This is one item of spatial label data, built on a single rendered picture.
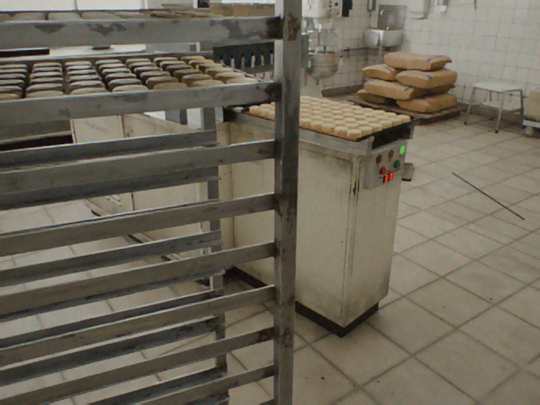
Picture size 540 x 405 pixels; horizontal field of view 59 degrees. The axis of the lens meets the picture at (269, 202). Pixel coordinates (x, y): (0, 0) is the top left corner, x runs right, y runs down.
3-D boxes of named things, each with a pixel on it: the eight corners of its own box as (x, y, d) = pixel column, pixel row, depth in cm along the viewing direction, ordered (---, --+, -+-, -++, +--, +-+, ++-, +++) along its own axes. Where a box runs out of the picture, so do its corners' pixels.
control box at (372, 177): (362, 188, 178) (365, 152, 173) (396, 172, 194) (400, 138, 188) (370, 190, 176) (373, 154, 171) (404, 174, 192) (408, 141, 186)
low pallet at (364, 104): (346, 108, 614) (347, 99, 609) (387, 100, 658) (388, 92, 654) (426, 127, 526) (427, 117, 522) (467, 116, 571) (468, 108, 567)
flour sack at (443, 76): (425, 91, 519) (427, 75, 513) (393, 85, 549) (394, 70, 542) (460, 83, 562) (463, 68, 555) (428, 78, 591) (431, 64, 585)
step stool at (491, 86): (525, 128, 522) (533, 86, 504) (496, 133, 504) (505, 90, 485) (490, 120, 559) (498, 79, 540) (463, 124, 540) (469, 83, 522)
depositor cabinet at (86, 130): (86, 217, 318) (64, 88, 284) (176, 188, 365) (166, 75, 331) (206, 296, 236) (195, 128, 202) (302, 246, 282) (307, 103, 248)
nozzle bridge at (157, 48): (151, 116, 223) (144, 38, 209) (263, 94, 270) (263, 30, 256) (194, 128, 202) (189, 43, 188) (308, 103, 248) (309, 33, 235)
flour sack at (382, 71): (386, 83, 563) (387, 68, 556) (360, 78, 594) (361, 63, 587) (425, 77, 601) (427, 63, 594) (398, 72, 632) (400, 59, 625)
